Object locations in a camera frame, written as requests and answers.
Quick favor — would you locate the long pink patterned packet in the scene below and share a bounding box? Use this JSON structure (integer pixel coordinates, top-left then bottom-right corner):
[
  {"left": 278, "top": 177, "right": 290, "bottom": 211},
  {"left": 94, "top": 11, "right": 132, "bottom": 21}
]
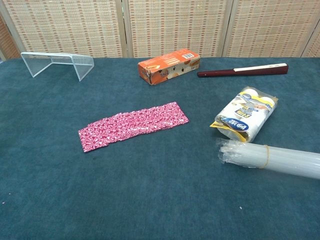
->
[{"left": 109, "top": 101, "right": 190, "bottom": 147}]

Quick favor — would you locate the teal felt table cover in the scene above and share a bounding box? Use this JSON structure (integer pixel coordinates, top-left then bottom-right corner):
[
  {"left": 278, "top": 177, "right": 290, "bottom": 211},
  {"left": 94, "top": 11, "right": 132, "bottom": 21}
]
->
[{"left": 0, "top": 56, "right": 320, "bottom": 240}]

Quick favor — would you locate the dark red folded hand fan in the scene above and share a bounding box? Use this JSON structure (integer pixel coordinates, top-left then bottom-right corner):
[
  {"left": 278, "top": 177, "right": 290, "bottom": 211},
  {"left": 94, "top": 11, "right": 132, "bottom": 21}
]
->
[{"left": 196, "top": 62, "right": 289, "bottom": 78}]

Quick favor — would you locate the woven bamboo screen panel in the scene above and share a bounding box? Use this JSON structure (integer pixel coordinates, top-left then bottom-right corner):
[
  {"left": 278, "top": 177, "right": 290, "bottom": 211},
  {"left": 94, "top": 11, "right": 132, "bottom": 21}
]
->
[
  {"left": 0, "top": 0, "right": 129, "bottom": 59},
  {"left": 301, "top": 29, "right": 320, "bottom": 58},
  {"left": 222, "top": 0, "right": 320, "bottom": 58},
  {"left": 123, "top": 0, "right": 235, "bottom": 58},
  {"left": 0, "top": 12, "right": 22, "bottom": 61}
]

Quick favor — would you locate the small pink patterned packet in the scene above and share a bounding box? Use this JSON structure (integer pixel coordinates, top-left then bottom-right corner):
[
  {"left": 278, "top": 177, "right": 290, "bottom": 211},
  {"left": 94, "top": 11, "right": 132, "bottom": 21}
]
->
[{"left": 78, "top": 119, "right": 112, "bottom": 153}]

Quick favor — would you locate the clear plastic tube bundle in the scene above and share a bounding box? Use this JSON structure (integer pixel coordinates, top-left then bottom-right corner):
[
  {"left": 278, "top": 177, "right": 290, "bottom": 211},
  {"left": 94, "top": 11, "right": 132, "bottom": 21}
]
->
[{"left": 216, "top": 137, "right": 320, "bottom": 180}]

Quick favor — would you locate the tan rubber band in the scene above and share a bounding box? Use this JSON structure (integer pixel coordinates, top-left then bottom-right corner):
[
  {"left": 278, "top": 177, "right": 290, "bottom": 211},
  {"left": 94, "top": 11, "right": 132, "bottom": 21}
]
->
[{"left": 259, "top": 144, "right": 271, "bottom": 169}]

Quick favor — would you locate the orange cardboard box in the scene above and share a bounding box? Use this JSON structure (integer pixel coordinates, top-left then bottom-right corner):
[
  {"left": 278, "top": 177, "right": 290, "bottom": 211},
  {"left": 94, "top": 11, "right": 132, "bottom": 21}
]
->
[{"left": 137, "top": 48, "right": 201, "bottom": 86}]

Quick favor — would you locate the white plastic-wrapped roll pack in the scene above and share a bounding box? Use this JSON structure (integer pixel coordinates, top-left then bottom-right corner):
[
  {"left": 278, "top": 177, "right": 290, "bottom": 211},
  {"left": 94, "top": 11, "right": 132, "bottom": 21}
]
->
[{"left": 209, "top": 86, "right": 279, "bottom": 144}]

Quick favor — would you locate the clear acrylic stand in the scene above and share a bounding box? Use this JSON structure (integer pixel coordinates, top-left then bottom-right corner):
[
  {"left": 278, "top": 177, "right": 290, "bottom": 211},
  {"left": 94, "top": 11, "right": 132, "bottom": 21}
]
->
[{"left": 20, "top": 51, "right": 95, "bottom": 82}]

